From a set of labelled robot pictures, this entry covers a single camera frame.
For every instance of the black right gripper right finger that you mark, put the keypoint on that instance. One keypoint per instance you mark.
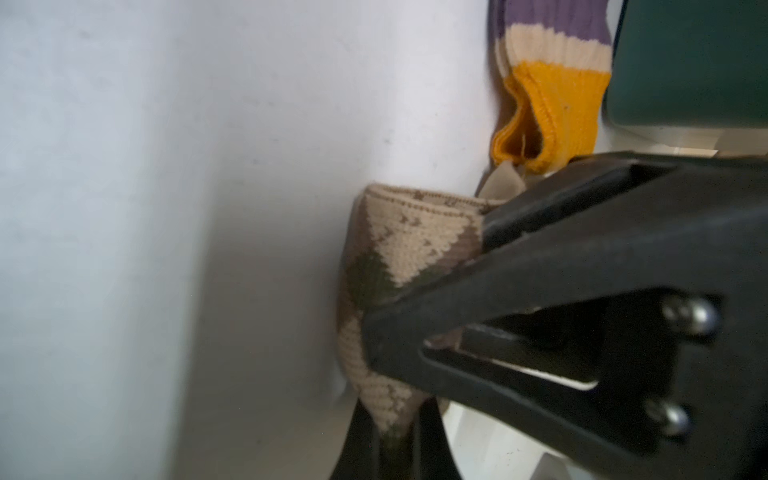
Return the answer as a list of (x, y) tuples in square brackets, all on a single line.
[(432, 456)]

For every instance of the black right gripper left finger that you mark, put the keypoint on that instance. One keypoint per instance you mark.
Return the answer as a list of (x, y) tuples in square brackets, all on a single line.
[(360, 455)]

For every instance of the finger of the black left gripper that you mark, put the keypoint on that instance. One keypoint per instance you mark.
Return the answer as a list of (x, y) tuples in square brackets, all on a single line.
[(519, 333), (590, 181)]

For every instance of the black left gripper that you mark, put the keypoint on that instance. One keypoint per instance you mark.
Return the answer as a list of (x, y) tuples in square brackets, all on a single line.
[(684, 384)]

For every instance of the beige argyle sock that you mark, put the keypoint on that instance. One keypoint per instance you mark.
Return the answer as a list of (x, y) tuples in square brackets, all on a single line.
[(399, 238)]

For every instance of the purple sock yellow cuff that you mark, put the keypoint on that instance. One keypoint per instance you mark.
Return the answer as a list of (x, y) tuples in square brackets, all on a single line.
[(555, 61)]

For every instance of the green plastic organizer tray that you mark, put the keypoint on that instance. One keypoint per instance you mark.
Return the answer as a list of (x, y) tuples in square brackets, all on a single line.
[(700, 64)]

